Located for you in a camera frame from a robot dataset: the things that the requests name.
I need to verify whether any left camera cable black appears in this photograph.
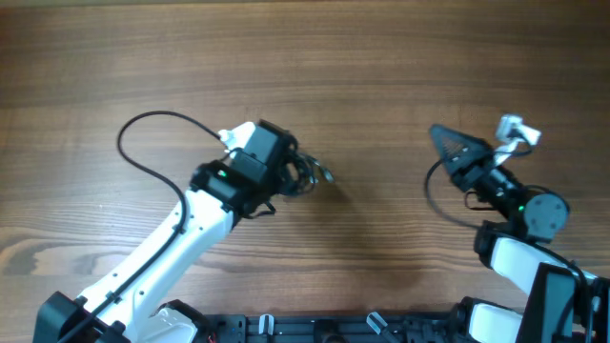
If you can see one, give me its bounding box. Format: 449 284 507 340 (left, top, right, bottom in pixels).
56 111 225 343

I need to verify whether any camera cable black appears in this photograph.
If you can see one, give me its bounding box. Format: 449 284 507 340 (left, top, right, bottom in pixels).
423 158 599 342
56 111 225 343

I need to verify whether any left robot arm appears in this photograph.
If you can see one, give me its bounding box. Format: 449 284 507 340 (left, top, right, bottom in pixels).
33 121 299 342

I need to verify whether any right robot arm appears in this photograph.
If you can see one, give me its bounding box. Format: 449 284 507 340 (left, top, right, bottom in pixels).
430 115 609 342

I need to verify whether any right camera cable black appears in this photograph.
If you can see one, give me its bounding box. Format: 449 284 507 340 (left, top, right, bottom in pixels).
423 158 599 342

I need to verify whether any black USB cable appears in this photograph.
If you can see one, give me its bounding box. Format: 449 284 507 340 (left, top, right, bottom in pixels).
280 150 336 197

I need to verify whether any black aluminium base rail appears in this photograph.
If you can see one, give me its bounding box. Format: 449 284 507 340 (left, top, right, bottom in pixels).
142 312 473 343

